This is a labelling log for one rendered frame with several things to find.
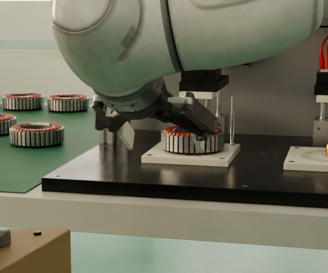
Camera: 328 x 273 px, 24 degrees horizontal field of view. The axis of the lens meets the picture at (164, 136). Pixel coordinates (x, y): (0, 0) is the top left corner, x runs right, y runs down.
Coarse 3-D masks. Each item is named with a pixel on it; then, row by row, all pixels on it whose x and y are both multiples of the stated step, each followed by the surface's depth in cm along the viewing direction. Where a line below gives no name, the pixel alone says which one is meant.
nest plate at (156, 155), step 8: (160, 144) 145; (224, 144) 145; (232, 144) 145; (152, 152) 138; (160, 152) 138; (168, 152) 138; (216, 152) 138; (224, 152) 138; (232, 152) 138; (144, 160) 135; (152, 160) 134; (160, 160) 134; (168, 160) 134; (176, 160) 133; (184, 160) 133; (192, 160) 133; (200, 160) 132; (208, 160) 132; (216, 160) 132; (224, 160) 132
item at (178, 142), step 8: (168, 128) 140; (176, 128) 141; (168, 136) 136; (176, 136) 135; (184, 136) 135; (208, 136) 135; (216, 136) 136; (168, 144) 136; (176, 144) 135; (184, 144) 135; (192, 144) 134; (208, 144) 135; (216, 144) 136; (176, 152) 136; (184, 152) 135; (192, 152) 135; (208, 152) 136
